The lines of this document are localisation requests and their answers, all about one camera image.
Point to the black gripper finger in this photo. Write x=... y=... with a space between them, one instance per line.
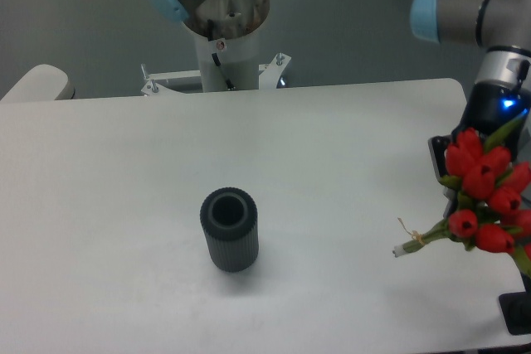
x=437 y=147

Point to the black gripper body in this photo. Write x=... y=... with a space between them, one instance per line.
x=490 y=106

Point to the red tulip bouquet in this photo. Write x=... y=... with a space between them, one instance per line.
x=488 y=187

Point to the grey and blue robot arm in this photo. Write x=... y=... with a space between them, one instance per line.
x=502 y=27

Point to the dark grey ribbed vase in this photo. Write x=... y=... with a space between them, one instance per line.
x=229 y=220

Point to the black device at table edge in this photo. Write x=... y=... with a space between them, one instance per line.
x=515 y=308

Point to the white chair armrest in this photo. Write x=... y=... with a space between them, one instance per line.
x=41 y=83

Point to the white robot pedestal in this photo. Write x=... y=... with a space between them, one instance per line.
x=226 y=35

